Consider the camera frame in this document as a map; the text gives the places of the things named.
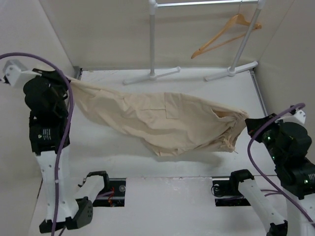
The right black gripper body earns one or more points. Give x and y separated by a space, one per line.
267 135

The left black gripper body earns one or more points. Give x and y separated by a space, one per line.
60 83

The beige trousers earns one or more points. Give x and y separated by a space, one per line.
169 123

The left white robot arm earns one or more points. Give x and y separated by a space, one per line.
46 96

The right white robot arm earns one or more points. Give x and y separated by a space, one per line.
287 210

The white clothes rack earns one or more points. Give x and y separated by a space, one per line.
238 19

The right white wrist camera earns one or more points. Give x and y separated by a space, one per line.
299 117

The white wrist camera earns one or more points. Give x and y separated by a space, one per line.
16 74
299 117

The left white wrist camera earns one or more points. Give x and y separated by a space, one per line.
16 74

